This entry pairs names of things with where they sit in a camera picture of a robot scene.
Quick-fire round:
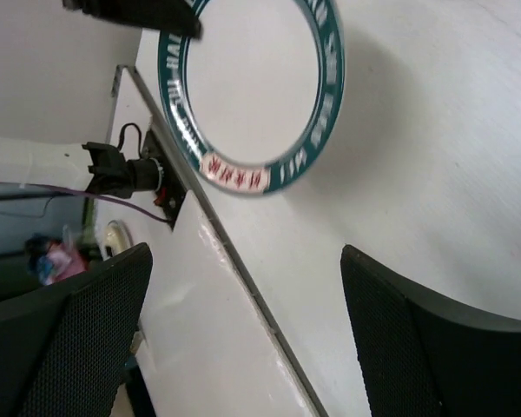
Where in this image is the green rim white plate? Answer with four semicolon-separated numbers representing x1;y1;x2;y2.
158;1;346;195

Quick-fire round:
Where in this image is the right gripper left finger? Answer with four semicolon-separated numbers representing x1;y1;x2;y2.
0;243;152;416

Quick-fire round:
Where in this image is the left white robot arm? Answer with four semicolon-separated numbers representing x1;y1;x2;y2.
62;1;202;199

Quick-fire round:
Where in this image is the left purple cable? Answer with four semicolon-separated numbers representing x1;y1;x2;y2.
0;181;175;227

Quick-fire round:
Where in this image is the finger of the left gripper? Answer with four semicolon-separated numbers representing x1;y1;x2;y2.
63;0;202;39

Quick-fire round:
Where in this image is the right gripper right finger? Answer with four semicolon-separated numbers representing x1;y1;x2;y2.
340;245;521;416

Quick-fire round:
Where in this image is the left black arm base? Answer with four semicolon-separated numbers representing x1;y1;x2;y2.
140;129;187;229

